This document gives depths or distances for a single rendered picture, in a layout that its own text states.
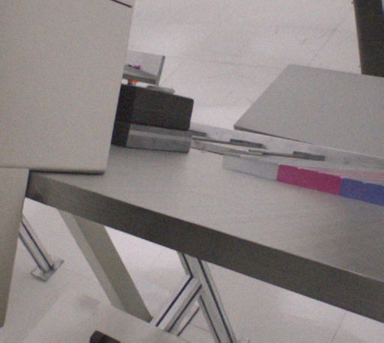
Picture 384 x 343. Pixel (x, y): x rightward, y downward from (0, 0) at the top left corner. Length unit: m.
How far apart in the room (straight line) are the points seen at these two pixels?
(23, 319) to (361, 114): 1.20
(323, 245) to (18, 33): 0.12
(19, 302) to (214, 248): 1.81
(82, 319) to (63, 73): 0.76
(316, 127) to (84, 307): 0.55
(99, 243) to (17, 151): 1.23
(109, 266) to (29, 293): 0.53
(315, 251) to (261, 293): 1.51
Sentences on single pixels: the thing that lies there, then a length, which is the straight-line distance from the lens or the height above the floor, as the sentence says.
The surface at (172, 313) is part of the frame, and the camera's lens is 1.29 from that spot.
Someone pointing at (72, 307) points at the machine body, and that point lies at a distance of 0.98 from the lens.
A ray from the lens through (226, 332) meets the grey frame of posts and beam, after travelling 1.51.
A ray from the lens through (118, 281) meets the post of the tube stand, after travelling 1.53.
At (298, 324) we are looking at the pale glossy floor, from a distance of 1.60.
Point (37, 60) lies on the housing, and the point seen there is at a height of 1.23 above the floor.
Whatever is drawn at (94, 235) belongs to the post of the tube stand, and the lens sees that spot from 1.42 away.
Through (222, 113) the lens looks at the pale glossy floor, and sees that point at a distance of 2.33.
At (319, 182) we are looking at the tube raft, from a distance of 0.36.
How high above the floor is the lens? 1.32
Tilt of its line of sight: 37 degrees down
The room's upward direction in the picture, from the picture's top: 19 degrees counter-clockwise
